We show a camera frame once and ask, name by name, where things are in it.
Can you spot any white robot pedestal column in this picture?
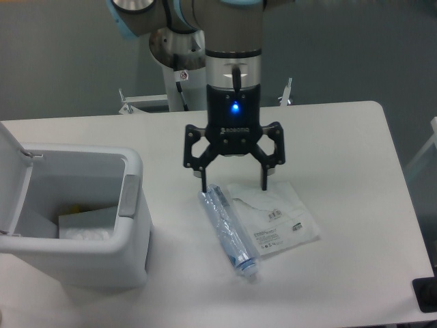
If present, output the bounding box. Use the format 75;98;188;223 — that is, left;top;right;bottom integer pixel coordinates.
148;28;208;112

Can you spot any white trash can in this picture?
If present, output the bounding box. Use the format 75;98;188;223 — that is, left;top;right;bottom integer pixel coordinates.
1;145;151;288

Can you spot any white plastic packaging bag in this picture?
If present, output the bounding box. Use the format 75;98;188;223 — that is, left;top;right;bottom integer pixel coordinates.
227;182;320;257

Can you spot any white trash can lid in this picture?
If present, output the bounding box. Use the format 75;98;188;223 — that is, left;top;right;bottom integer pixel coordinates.
1;124;33;233

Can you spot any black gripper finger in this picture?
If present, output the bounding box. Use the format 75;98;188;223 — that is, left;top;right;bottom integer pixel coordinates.
183;124;219;193
255;122;285;191

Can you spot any white frame at right edge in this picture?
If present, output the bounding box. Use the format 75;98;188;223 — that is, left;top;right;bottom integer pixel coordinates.
404;117;436;184

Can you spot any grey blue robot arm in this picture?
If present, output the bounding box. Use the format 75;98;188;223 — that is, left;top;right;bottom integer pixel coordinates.
107;1;285;190

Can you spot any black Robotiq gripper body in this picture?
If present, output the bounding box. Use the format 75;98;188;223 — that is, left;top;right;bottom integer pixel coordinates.
205;85;264;158

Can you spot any black device at table edge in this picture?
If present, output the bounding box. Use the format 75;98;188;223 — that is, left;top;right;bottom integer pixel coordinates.
412;277;436;313

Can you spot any black cable on pedestal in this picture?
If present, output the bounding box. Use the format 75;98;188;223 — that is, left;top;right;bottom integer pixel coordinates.
173;53;191;112

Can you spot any crushed clear plastic bottle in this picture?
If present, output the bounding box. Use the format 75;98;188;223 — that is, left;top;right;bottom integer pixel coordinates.
198;184;259;284

